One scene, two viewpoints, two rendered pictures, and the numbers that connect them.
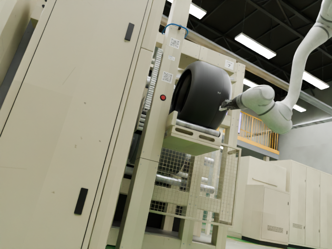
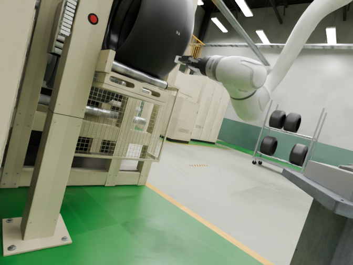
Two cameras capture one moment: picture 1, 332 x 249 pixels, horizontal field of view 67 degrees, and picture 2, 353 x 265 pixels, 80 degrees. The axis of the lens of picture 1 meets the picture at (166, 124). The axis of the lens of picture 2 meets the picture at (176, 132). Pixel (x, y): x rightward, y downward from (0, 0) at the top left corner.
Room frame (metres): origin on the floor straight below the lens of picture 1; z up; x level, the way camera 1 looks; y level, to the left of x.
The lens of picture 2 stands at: (0.54, 0.04, 0.76)
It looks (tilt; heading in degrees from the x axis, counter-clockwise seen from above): 5 degrees down; 333
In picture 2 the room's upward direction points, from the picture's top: 16 degrees clockwise
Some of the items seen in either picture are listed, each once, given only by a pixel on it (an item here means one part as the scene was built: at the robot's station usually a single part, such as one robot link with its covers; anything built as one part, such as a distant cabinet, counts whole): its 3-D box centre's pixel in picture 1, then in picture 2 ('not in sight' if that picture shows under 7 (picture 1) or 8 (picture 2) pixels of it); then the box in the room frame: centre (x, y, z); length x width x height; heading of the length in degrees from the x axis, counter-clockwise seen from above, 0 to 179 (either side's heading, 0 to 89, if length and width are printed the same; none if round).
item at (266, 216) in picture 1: (266, 215); (179, 120); (6.10, -2.72, 0.62); 0.90 x 0.56 x 1.25; 115
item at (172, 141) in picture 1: (185, 145); (121, 91); (1.75, -0.17, 0.80); 0.37 x 0.36 x 0.02; 16
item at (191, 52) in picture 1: (200, 61); not in sight; (2.07, -0.20, 1.71); 0.61 x 0.25 x 0.15; 106
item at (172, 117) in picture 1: (165, 125); (94, 61); (1.70, 0.01, 0.90); 0.40 x 0.03 x 0.10; 16
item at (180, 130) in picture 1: (194, 136); (135, 87); (1.62, -0.20, 0.83); 0.36 x 0.09 x 0.06; 106
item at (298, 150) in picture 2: not in sight; (287, 139); (4.45, -5.29, 0.96); 1.30 x 0.62 x 1.92; 23
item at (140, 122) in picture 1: (149, 117); (72, 34); (2.06, 0.15, 1.05); 0.20 x 0.15 x 0.30; 106
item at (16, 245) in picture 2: not in sight; (37, 230); (1.66, 0.07, 0.01); 0.27 x 0.27 x 0.02; 16
